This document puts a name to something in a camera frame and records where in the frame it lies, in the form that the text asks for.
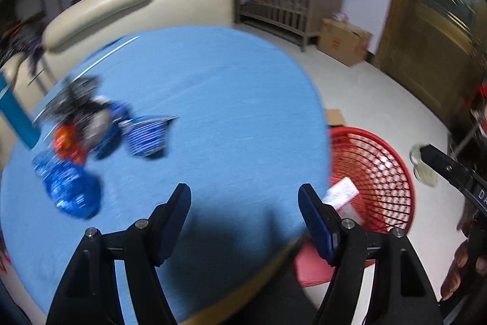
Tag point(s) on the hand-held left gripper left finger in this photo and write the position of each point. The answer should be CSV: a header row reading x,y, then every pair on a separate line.
x,y
175,218

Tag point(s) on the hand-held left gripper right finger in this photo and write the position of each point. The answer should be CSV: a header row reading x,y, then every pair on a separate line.
x,y
315,222

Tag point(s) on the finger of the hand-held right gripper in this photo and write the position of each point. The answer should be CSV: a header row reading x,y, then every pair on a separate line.
x,y
447,168

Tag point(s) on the red mesh basket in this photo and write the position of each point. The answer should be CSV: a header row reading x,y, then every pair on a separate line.
x,y
380,165

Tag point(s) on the blue striped snack wrapper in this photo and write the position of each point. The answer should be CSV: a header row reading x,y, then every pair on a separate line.
x,y
146,138

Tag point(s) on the orange wrapper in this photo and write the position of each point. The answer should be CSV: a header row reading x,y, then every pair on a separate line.
x,y
64,142

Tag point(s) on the black plastic bag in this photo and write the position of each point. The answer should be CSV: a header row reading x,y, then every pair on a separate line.
x,y
81,92

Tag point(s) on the person's right hand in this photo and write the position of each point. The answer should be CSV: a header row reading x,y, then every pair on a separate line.
x,y
460,256

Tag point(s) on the beige slipper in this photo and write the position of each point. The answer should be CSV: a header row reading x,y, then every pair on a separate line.
x,y
427,177
416,154

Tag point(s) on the wooden stick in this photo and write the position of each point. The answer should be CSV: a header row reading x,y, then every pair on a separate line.
x,y
466,138

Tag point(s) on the small white paper box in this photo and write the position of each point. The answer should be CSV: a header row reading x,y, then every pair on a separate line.
x,y
342,191

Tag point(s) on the flat brown cardboard sheet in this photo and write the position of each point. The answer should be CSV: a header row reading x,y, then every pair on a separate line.
x,y
334,117

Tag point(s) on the blue dotted snack packet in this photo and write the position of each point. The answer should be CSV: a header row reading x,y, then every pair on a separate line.
x,y
68,188

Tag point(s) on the dark blue packet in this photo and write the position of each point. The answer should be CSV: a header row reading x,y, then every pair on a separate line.
x,y
114,119

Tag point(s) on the blue table cloth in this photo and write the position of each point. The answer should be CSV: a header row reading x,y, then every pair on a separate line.
x,y
213,100

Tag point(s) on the wooden door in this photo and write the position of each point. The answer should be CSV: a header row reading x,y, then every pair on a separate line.
x,y
418,43

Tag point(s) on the brown cardboard box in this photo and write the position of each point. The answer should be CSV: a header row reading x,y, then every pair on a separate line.
x,y
338,41

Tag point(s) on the pink plastic wrapped item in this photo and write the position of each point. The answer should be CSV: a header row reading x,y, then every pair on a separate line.
x,y
340,17

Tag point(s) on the teal blue canister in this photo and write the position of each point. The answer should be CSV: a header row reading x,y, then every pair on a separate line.
x,y
17,111

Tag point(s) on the beige leather sofa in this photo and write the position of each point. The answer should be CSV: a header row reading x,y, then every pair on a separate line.
x,y
190,5

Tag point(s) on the wooden baby crib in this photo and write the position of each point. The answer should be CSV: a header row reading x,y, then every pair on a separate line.
x,y
289,5

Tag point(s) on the dark clothes pile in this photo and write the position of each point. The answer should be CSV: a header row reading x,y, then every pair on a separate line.
x,y
26,39

